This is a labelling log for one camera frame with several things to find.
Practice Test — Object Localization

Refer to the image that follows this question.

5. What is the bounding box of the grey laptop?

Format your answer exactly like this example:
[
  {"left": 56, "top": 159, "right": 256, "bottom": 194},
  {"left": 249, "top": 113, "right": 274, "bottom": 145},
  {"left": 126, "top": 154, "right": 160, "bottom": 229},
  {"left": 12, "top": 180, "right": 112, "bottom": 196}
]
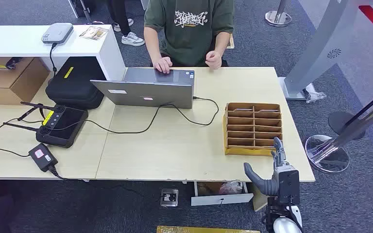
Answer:
[{"left": 90, "top": 67, "right": 196, "bottom": 110}]

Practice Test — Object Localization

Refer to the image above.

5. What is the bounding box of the grey kiosk stand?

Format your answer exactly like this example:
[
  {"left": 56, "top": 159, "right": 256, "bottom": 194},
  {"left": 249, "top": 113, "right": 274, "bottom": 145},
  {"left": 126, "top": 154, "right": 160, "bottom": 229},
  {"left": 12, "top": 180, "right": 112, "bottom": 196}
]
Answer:
[{"left": 278, "top": 0, "right": 373, "bottom": 101}]

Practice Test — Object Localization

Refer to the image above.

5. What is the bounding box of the standing person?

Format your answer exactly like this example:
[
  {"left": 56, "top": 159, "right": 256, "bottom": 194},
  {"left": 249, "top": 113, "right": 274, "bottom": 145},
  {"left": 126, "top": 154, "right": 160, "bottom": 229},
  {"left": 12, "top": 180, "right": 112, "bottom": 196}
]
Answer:
[{"left": 106, "top": 0, "right": 146, "bottom": 47}]

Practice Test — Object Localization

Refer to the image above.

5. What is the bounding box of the black stanchion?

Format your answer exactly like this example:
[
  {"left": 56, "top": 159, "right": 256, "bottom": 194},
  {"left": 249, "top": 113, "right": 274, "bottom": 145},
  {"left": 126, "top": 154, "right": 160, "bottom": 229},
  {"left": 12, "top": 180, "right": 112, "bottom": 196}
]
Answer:
[{"left": 327, "top": 83, "right": 373, "bottom": 141}]

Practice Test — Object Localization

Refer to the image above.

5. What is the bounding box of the person's left hand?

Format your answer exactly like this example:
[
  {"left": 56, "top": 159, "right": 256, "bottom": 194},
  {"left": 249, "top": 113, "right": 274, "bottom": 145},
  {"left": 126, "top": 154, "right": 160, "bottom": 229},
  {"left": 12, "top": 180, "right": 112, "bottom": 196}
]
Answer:
[{"left": 204, "top": 50, "right": 223, "bottom": 71}]

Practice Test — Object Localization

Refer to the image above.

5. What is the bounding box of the white counter shelf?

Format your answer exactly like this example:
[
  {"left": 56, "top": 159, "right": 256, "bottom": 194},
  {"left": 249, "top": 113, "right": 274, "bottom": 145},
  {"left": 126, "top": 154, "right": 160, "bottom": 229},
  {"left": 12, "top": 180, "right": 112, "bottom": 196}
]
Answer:
[{"left": 0, "top": 24, "right": 127, "bottom": 82}]

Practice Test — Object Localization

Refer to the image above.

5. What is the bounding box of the black controller with antennas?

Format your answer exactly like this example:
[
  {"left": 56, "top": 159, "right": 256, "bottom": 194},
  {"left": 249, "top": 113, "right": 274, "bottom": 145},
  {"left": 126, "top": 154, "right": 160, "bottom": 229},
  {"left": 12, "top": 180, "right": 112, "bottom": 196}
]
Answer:
[{"left": 2, "top": 101, "right": 89, "bottom": 149}]

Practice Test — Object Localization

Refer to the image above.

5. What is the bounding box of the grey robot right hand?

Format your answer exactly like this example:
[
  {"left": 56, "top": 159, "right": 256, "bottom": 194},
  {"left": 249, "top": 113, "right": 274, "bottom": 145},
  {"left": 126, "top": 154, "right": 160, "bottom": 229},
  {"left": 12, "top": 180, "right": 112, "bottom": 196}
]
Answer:
[{"left": 243, "top": 136, "right": 301, "bottom": 206}]

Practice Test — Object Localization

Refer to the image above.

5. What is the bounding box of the black thin cable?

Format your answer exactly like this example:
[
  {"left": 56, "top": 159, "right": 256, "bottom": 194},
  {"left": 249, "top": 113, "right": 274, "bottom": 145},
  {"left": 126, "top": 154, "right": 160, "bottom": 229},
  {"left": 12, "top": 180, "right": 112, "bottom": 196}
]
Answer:
[{"left": 0, "top": 117, "right": 30, "bottom": 159}]

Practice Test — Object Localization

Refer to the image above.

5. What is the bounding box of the brown cardboard box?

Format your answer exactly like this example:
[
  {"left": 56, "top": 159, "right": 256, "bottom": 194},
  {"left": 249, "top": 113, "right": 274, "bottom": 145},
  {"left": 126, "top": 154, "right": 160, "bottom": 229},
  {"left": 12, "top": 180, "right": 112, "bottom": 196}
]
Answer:
[{"left": 0, "top": 57, "right": 51, "bottom": 106}]

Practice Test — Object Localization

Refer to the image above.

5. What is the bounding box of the wooden card organizer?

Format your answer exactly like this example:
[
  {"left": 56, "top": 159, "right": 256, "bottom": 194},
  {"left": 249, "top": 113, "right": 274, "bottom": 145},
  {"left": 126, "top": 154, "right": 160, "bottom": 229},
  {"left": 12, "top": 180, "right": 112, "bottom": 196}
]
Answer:
[{"left": 222, "top": 102, "right": 284, "bottom": 158}]

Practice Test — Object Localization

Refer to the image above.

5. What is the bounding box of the black adapter cable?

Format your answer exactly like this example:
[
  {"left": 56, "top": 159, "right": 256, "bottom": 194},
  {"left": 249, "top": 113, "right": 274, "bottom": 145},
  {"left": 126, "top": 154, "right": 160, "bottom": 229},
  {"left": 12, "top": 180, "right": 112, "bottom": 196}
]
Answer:
[{"left": 47, "top": 165, "right": 69, "bottom": 181}]

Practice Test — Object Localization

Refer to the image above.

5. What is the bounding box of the white open box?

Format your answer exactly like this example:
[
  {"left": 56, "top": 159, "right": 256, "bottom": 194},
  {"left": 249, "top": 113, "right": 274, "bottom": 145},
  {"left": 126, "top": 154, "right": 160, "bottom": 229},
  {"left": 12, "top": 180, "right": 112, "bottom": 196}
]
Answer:
[{"left": 190, "top": 181, "right": 254, "bottom": 207}]

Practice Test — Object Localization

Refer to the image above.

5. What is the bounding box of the metal floor socket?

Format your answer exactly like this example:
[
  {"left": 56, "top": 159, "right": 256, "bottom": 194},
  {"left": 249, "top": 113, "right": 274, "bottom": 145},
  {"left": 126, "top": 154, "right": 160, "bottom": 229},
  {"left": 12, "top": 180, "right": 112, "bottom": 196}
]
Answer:
[{"left": 159, "top": 188, "right": 179, "bottom": 208}]

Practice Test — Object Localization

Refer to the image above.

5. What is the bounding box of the printed booklet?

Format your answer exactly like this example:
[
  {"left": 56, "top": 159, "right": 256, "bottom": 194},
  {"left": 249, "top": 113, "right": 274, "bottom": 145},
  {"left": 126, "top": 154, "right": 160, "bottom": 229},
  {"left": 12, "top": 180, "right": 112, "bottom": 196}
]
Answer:
[{"left": 79, "top": 26, "right": 109, "bottom": 41}]

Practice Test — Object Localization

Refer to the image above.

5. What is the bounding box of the black device cable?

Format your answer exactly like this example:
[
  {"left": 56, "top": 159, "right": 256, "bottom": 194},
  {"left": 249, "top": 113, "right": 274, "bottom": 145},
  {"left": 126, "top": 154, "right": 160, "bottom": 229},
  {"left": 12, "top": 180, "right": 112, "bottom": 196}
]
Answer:
[{"left": 49, "top": 42, "right": 59, "bottom": 77}]

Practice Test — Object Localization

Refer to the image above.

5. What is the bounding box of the black power adapter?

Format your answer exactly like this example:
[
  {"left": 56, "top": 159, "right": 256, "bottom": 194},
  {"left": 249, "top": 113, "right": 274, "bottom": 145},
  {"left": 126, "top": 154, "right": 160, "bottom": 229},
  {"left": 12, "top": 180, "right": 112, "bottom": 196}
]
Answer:
[{"left": 28, "top": 143, "right": 59, "bottom": 173}]

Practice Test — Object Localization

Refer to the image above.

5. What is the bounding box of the black carrying case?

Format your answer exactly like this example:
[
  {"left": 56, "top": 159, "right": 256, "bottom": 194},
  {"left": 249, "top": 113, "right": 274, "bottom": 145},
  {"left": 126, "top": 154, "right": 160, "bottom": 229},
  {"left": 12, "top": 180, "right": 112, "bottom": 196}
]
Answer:
[{"left": 45, "top": 56, "right": 108, "bottom": 110}]

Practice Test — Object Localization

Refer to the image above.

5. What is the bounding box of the clear plastic bag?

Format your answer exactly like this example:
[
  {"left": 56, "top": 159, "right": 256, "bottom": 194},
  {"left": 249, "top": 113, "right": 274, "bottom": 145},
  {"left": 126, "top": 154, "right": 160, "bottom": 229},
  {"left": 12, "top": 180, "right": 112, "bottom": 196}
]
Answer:
[{"left": 218, "top": 181, "right": 244, "bottom": 196}]

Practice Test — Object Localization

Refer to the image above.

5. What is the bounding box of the seated person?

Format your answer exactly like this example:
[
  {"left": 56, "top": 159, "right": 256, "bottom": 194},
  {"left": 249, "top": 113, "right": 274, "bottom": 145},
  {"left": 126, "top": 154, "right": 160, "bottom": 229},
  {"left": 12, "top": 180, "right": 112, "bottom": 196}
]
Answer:
[{"left": 143, "top": 0, "right": 235, "bottom": 75}]

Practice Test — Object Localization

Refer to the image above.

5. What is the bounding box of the person's right hand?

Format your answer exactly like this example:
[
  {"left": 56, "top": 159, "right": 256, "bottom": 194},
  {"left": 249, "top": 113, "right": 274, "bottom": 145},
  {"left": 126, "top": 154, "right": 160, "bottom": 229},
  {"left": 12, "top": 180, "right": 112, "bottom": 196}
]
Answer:
[{"left": 153, "top": 56, "right": 173, "bottom": 75}]

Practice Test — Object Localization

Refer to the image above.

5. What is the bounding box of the silver stanchion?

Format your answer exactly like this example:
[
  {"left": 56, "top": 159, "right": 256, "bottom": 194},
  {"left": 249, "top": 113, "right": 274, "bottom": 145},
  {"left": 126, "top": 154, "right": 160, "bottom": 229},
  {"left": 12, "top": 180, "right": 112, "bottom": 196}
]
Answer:
[
  {"left": 265, "top": 0, "right": 293, "bottom": 28},
  {"left": 305, "top": 92, "right": 373, "bottom": 175}
]

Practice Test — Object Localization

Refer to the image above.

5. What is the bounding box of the black laptop cable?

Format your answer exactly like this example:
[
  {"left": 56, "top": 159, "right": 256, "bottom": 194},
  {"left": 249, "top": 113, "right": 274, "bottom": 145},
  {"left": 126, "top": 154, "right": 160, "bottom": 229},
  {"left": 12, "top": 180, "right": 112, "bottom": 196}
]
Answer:
[{"left": 43, "top": 96, "right": 220, "bottom": 135}]

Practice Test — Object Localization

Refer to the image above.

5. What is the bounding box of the grey box device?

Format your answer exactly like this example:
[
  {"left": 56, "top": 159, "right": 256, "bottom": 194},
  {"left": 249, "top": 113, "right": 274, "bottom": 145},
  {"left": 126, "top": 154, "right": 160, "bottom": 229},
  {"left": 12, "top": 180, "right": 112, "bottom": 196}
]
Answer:
[{"left": 40, "top": 22, "right": 74, "bottom": 45}]

